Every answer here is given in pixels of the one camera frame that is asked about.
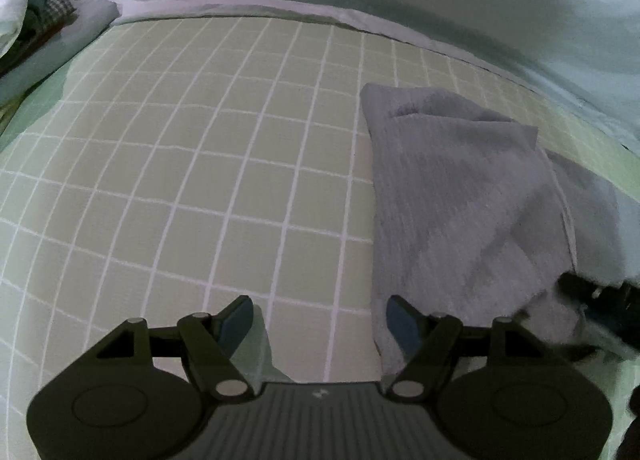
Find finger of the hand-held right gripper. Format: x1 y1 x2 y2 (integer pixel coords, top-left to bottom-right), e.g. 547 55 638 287
556 270 640 341

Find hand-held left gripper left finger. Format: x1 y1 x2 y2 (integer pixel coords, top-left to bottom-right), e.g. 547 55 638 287
95 296 253 398

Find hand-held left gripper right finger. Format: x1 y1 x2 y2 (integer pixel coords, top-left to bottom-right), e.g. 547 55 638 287
386 296 546 398

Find grey pants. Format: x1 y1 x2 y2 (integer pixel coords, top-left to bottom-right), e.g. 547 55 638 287
360 82 628 386

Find stack of folded clothes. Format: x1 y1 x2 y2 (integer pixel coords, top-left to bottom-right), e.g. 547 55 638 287
0 0 120 108

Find light blue carrot-print sheet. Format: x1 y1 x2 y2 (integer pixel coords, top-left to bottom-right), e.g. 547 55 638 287
30 0 640 151

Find grey checked cloth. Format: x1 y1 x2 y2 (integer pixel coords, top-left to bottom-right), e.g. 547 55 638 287
44 0 80 33

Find white folded cloth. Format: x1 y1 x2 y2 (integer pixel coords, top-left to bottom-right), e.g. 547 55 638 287
0 0 43 58

